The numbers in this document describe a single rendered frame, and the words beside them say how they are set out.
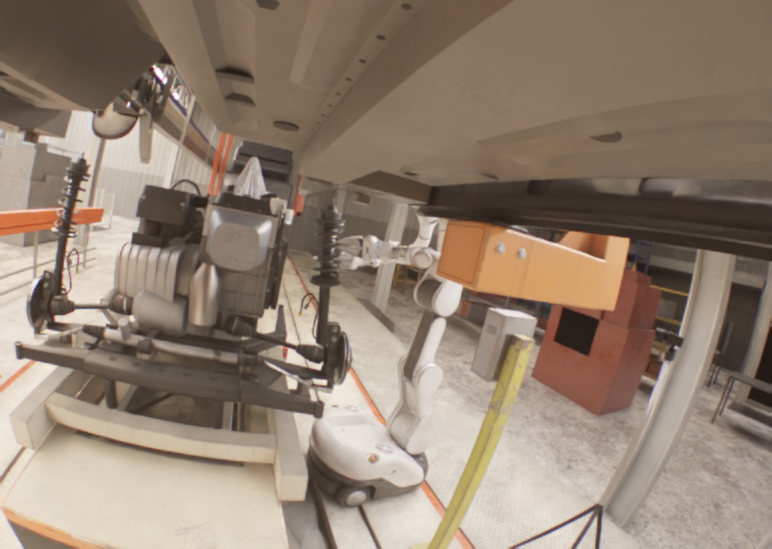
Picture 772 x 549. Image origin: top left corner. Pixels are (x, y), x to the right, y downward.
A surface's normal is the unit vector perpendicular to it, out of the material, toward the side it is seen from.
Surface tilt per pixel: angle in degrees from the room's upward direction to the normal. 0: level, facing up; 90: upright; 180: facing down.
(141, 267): 90
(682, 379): 90
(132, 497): 0
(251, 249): 90
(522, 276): 90
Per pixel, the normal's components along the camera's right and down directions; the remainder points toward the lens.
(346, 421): 0.52, -0.10
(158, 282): 0.11, 0.10
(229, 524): 0.22, -0.97
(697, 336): -0.91, -0.18
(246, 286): 0.34, 0.15
